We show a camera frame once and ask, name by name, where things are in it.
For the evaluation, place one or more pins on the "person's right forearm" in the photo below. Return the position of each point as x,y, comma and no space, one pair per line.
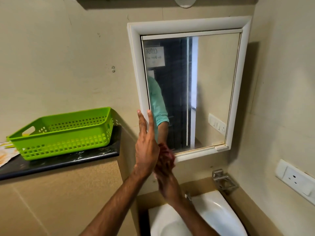
194,218

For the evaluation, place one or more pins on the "person's left hand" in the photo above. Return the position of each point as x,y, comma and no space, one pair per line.
146,152

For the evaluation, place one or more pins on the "red cleaning cloth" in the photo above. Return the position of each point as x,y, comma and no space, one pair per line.
168,151

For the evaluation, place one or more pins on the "white ceramic sink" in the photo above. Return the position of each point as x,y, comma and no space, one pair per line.
216,213

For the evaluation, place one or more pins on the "white cabinet frame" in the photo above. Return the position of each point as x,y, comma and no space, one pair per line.
187,25

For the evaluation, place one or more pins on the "person's left forearm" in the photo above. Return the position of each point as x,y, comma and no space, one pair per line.
115,206

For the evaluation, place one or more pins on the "white wall socket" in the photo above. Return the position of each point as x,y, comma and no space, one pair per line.
294,180

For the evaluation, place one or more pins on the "chrome tap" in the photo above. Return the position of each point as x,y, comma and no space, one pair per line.
188,196

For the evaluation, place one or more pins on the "person's left fingers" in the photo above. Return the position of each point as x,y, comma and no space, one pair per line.
150,121

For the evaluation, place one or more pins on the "chrome wall holder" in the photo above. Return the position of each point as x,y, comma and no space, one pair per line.
224,182

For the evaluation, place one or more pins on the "green plastic basket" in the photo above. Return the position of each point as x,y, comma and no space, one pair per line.
64,135

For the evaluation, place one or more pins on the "round white lamp holder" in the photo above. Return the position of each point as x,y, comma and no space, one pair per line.
185,1

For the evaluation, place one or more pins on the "mirror cabinet door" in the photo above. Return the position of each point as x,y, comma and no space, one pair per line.
209,90

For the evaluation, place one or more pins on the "yellow white printed paper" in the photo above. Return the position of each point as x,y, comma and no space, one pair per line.
7,154

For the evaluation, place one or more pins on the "person's right hand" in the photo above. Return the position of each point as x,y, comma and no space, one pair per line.
168,181

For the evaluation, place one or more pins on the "person's right fingers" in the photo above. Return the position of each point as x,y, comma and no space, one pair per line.
164,163

